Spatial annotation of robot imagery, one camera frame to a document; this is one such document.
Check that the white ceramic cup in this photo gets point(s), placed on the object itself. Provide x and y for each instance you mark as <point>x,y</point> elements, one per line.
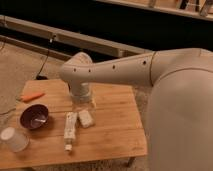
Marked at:
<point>14,139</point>

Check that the purple bowl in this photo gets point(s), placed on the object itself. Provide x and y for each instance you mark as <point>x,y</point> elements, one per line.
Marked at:
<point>34,116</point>

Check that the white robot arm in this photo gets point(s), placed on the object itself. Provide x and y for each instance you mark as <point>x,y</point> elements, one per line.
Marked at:
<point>180,106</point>

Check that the white eraser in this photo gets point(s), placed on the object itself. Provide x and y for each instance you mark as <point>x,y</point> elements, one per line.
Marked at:
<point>85,118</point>

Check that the orange carrot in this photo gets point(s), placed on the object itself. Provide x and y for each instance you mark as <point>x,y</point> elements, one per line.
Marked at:
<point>30,97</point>

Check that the wooden table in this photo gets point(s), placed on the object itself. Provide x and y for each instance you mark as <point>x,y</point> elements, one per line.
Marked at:
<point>117,133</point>

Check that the long metal rail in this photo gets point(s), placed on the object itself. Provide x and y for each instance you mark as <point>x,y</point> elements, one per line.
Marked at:
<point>71,38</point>

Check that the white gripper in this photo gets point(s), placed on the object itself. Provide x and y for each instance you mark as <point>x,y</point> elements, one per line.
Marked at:
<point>80,92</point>

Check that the white tube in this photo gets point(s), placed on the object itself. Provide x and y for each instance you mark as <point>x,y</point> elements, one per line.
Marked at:
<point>70,130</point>

